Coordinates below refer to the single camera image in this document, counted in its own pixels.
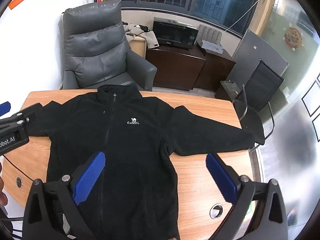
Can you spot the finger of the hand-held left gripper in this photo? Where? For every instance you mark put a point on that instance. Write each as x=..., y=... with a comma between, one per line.
x=5, y=107
x=30, y=112

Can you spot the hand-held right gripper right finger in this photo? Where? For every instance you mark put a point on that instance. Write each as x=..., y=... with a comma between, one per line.
x=222, y=180

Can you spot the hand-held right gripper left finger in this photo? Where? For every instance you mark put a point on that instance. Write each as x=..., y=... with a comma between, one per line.
x=88, y=177

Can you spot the black fleece jacket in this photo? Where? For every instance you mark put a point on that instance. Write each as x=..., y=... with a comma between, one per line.
x=130, y=142

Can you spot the pile of beige clothes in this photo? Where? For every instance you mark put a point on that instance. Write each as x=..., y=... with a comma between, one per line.
x=140, y=33

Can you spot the person's left hand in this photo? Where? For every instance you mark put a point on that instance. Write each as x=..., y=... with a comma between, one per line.
x=2, y=193

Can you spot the black office chair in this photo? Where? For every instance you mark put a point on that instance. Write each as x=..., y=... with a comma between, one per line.
x=250, y=120

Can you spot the grey leather armchair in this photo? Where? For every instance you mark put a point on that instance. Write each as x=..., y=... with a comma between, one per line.
x=97, y=55

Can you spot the black mesh chair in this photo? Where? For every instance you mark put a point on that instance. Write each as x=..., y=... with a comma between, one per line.
x=265, y=85

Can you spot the black-framed white notice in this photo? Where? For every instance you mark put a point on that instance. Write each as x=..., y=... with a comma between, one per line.
x=317, y=128
x=312, y=100

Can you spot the dark wooden cabinet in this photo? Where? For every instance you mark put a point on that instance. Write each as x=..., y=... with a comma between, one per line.
x=175, y=65

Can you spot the light wooden cabinet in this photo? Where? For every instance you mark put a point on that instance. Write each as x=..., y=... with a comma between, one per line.
x=138, y=46

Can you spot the grey partition panel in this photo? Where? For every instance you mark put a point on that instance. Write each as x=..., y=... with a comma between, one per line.
x=257, y=52

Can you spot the white flat box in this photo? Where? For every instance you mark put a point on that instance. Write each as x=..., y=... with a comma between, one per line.
x=212, y=46

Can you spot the grey ribbed tray stack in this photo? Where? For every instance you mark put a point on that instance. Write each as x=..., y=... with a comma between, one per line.
x=208, y=33

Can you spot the black microwave oven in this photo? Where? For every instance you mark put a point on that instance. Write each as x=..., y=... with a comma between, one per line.
x=172, y=35

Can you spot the cookie-shaped sticker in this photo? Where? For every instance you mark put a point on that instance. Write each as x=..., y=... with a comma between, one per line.
x=293, y=38

